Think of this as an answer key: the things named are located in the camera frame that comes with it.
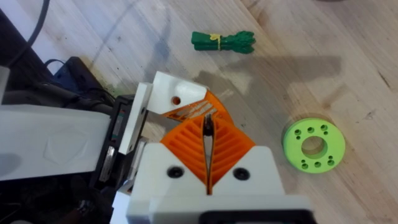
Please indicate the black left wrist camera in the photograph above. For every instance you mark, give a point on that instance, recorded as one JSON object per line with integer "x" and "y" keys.
{"x": 77, "y": 77}

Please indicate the orange ribbed wedge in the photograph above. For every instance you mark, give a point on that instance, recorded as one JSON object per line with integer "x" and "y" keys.
{"x": 215, "y": 101}

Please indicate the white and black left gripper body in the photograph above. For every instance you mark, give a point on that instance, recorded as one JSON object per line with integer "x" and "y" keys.
{"x": 53, "y": 143}

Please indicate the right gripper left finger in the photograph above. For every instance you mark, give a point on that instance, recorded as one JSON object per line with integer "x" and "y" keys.
{"x": 174, "y": 158}

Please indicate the green toy asparagus bundle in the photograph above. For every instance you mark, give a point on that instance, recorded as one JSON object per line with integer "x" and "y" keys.
{"x": 230, "y": 42}

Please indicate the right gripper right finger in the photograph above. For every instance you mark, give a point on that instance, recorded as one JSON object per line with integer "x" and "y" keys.
{"x": 242, "y": 158}

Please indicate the green disc with holes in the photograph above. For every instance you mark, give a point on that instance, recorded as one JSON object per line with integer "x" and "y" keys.
{"x": 332, "y": 146}

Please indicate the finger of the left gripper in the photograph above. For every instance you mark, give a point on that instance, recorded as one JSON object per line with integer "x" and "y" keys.
{"x": 174, "y": 87}
{"x": 136, "y": 161}

